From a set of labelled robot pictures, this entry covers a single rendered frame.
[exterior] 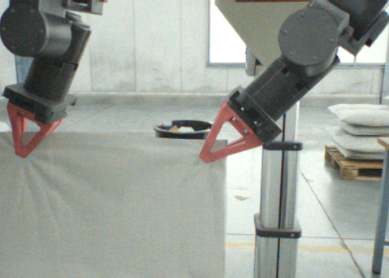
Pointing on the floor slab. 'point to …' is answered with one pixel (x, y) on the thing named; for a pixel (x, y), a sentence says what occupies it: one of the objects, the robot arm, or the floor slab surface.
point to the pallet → (347, 166)
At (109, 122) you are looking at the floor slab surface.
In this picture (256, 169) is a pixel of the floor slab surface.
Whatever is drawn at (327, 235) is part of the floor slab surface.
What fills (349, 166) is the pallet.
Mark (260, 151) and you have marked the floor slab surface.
